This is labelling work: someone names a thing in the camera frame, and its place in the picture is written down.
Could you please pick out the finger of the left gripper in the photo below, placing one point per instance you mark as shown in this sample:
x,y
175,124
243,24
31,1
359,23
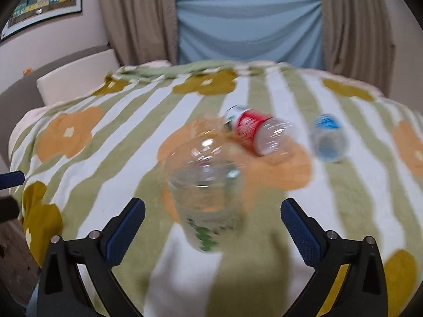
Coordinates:
x,y
12,179
9,209

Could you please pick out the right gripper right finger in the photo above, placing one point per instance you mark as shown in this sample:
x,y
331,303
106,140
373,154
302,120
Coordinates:
x,y
364,288

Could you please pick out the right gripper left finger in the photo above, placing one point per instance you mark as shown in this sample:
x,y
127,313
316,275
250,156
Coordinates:
x,y
61,289

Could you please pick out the green label clear cup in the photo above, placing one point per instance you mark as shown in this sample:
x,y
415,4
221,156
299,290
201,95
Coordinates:
x,y
205,181

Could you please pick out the blue label clear cup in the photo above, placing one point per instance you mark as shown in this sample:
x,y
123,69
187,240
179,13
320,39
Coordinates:
x,y
329,139

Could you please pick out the red label clear cup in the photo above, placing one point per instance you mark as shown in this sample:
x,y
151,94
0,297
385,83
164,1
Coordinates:
x,y
261,133

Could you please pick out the yellow tinted clear cup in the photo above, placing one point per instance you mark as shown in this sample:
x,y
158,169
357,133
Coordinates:
x,y
207,124

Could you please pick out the white pillow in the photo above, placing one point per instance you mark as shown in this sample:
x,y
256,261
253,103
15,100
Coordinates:
x,y
78,78

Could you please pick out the floral striped blanket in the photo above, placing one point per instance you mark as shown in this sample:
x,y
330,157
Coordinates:
x,y
85,159

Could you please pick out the framed houses picture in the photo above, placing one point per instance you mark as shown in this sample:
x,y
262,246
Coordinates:
x,y
30,12

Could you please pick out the left beige curtain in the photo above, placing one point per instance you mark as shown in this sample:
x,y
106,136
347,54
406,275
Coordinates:
x,y
141,31

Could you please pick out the beige curtain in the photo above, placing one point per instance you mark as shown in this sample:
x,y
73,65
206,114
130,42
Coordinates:
x,y
141,31
358,42

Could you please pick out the right beige curtain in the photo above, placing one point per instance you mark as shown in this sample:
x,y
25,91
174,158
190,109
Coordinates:
x,y
358,42

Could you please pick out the light blue cloth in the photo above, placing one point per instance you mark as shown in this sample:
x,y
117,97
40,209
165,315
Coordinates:
x,y
250,30

